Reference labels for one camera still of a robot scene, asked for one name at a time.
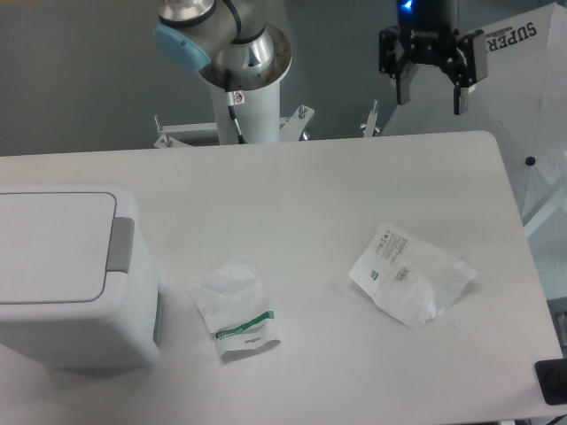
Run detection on white trash can grey button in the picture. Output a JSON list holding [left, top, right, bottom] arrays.
[[0, 183, 164, 373]]

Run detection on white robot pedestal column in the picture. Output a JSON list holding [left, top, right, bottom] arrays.
[[209, 82, 280, 145]]

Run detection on white pouch green stripe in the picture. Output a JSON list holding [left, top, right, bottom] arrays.
[[188, 261, 281, 362]]

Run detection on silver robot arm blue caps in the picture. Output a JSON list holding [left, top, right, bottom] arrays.
[[153, 1, 488, 115]]

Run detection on black device table corner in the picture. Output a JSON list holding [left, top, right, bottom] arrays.
[[534, 359, 566, 406]]

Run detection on white umbrella superior print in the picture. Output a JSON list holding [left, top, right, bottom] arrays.
[[380, 2, 567, 346]]

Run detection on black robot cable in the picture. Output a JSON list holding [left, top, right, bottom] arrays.
[[223, 68, 247, 145]]

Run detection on white printed plastic pouch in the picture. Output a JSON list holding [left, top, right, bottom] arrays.
[[348, 221, 478, 329]]

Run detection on white metal base frame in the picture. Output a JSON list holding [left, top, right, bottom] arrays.
[[153, 98, 382, 149]]

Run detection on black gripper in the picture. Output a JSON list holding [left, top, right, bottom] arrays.
[[378, 0, 488, 115]]

